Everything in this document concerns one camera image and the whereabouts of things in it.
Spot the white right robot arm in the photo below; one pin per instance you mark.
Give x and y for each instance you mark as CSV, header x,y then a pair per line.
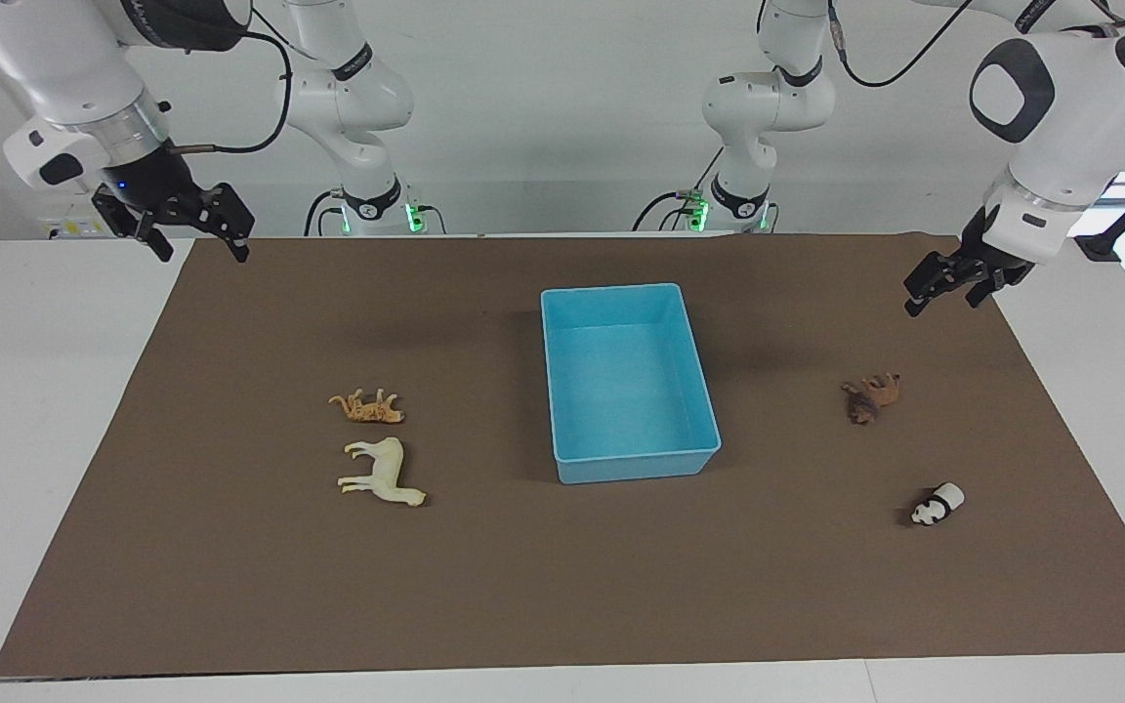
x,y
64,59

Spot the brown lion toy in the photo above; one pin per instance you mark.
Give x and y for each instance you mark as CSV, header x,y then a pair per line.
x,y
875,395

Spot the light blue storage box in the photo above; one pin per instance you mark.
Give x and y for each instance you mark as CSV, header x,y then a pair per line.
x,y
626,391

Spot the white power strip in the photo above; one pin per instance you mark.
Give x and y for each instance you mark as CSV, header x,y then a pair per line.
x,y
69,229

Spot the brown table mat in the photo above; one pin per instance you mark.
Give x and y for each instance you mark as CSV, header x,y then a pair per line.
x,y
328,566

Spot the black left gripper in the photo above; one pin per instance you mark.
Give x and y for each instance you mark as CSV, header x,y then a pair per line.
x,y
987,259

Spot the cream horse toy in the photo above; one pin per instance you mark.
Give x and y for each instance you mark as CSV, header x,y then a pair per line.
x,y
387,474

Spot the black and white panda toy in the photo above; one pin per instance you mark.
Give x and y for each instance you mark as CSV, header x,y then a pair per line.
x,y
936,508

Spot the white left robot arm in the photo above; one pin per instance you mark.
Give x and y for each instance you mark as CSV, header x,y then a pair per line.
x,y
1080,107

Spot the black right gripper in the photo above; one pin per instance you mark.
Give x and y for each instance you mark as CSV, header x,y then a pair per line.
x,y
147,186

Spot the orange striped tiger toy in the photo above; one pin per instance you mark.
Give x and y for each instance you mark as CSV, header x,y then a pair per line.
x,y
372,408

